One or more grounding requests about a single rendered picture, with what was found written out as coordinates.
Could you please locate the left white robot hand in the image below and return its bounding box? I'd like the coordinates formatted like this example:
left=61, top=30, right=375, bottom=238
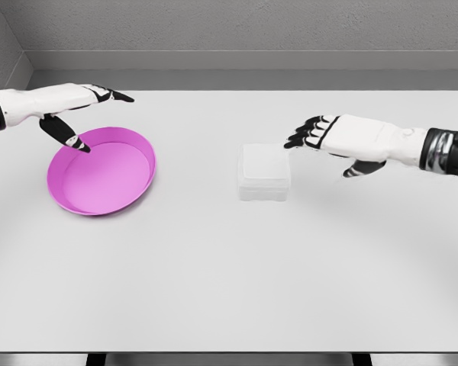
left=32, top=83, right=135, bottom=154

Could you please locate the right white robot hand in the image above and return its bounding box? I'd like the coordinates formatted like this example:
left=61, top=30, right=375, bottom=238
left=283, top=114, right=393, bottom=179

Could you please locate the translucent white plastic box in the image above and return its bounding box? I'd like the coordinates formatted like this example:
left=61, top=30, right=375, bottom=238
left=236, top=143, right=293, bottom=204

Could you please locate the pink round plate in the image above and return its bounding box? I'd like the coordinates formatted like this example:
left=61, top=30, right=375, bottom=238
left=47, top=127, right=157, bottom=217

